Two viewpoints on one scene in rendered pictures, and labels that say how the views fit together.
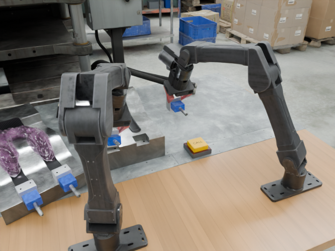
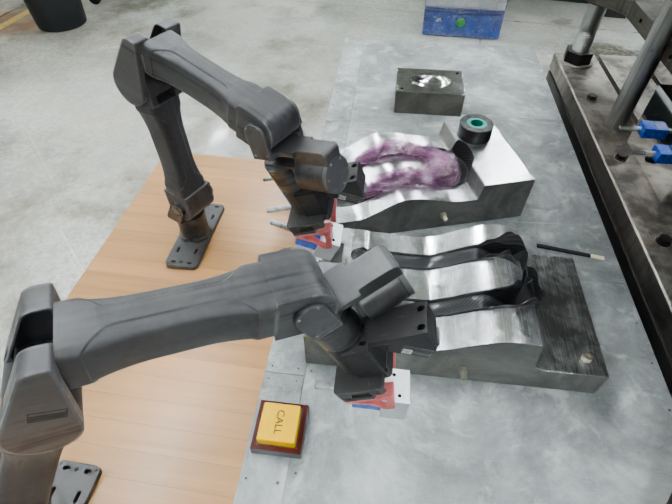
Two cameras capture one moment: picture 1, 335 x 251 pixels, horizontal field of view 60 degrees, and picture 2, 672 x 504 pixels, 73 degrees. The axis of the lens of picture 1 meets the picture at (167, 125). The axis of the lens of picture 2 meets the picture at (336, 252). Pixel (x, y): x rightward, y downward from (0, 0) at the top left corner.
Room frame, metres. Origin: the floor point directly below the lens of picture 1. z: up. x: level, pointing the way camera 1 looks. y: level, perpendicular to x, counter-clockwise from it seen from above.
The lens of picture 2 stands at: (1.11, -0.31, 1.54)
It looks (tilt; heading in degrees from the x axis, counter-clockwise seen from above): 48 degrees down; 120
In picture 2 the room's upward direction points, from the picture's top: straight up
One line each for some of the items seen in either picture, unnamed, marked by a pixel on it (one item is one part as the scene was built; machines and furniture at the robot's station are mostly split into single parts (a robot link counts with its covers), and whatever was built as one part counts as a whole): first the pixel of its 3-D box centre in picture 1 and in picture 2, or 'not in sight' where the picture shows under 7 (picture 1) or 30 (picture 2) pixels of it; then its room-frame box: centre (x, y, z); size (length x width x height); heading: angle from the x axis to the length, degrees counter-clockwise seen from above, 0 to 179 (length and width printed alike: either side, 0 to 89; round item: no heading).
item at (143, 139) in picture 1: (141, 142); not in sight; (0.86, 0.10, 0.87); 0.05 x 0.05 x 0.04; 23
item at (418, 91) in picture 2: not in sight; (428, 91); (0.72, 0.96, 0.84); 0.20 x 0.15 x 0.07; 23
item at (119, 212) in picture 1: (103, 217); (190, 201); (0.49, 0.16, 0.90); 0.09 x 0.06 x 0.06; 87
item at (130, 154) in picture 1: (112, 116); (449, 295); (1.05, 0.23, 0.87); 0.50 x 0.26 x 0.14; 23
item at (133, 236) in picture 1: (106, 237); (193, 223); (0.48, 0.16, 0.84); 0.20 x 0.07 x 0.08; 111
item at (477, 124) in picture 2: not in sight; (475, 129); (0.93, 0.68, 0.93); 0.08 x 0.08 x 0.04
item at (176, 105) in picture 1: (178, 107); (360, 389); (1.00, -0.04, 0.93); 0.13 x 0.05 x 0.05; 23
